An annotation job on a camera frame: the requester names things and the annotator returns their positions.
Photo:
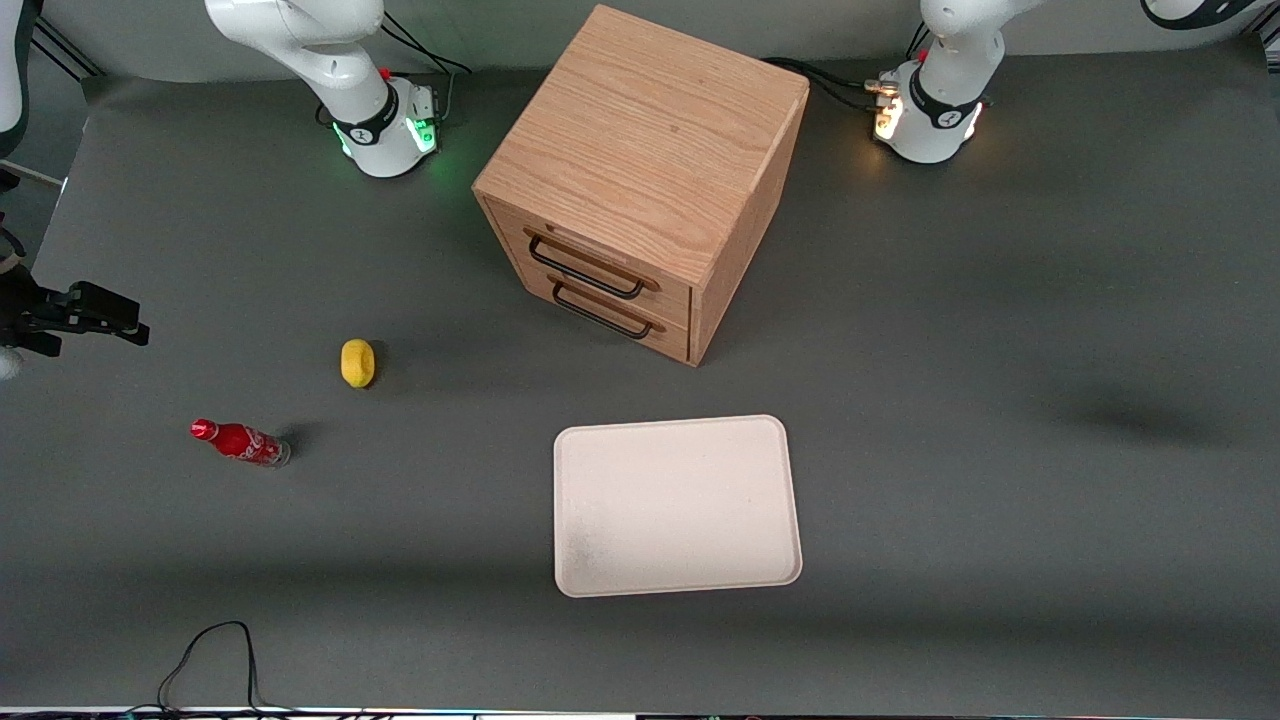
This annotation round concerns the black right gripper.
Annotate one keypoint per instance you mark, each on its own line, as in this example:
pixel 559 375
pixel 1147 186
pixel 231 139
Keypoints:
pixel 22 312

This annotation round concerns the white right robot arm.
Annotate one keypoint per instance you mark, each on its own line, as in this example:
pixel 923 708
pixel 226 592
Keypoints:
pixel 330 60

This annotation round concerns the beige plastic tray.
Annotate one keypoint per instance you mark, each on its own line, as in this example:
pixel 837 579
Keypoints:
pixel 675 505

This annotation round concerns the red cola bottle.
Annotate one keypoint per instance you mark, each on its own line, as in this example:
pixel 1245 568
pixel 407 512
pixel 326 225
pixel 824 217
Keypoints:
pixel 240 441

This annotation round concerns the yellow lemon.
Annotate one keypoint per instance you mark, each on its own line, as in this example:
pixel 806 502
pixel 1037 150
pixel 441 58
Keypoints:
pixel 357 363

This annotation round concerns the oak wooden drawer cabinet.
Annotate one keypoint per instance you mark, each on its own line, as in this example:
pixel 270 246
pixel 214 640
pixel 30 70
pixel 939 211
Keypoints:
pixel 640 140

